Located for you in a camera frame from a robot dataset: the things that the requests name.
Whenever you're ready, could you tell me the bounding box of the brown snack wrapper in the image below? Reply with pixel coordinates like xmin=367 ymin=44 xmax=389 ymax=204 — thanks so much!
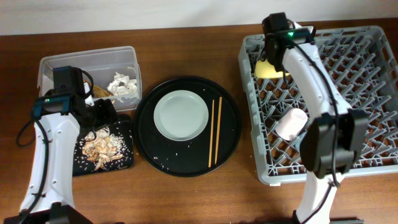
xmin=84 ymin=81 xmax=116 ymax=106

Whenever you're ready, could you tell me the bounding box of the yellow bowl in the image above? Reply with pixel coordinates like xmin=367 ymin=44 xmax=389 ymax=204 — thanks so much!
xmin=254 ymin=60 xmax=283 ymax=79

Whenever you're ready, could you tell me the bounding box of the white tissue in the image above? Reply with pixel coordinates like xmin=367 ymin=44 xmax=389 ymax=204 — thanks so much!
xmin=106 ymin=72 xmax=140 ymax=102

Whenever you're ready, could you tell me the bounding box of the food scraps and rice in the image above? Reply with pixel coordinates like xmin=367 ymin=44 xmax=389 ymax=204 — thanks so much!
xmin=76 ymin=126 xmax=131 ymax=172

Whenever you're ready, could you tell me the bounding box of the grey plate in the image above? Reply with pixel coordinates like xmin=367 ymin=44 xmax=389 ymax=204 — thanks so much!
xmin=154 ymin=90 xmax=209 ymax=141

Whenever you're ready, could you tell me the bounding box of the wooden chopstick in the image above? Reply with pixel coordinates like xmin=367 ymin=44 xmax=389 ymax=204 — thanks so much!
xmin=215 ymin=96 xmax=223 ymax=164
xmin=208 ymin=100 xmax=215 ymax=168

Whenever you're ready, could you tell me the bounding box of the pink cup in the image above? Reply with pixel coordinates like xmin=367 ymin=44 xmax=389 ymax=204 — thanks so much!
xmin=275 ymin=108 xmax=308 ymax=141

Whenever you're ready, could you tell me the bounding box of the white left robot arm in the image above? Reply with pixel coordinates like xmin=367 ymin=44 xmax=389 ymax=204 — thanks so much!
xmin=4 ymin=94 xmax=118 ymax=223

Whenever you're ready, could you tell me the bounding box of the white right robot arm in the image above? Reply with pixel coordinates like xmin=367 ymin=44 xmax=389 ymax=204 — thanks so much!
xmin=264 ymin=28 xmax=369 ymax=223

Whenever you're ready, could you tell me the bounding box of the grey dishwasher rack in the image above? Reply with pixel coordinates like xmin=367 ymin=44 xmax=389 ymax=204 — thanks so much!
xmin=238 ymin=26 xmax=397 ymax=185

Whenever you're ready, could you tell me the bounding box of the black rectangular tray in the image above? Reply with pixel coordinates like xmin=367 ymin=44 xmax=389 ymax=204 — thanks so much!
xmin=72 ymin=113 xmax=135 ymax=177

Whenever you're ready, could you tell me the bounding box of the clear plastic bin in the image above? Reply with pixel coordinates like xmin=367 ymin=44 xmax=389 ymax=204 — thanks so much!
xmin=37 ymin=46 xmax=142 ymax=112

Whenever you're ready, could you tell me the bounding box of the round black tray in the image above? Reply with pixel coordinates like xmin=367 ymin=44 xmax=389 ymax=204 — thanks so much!
xmin=133 ymin=77 xmax=242 ymax=177

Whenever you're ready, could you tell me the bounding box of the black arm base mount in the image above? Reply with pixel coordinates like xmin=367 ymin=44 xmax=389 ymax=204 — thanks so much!
xmin=330 ymin=219 xmax=364 ymax=224

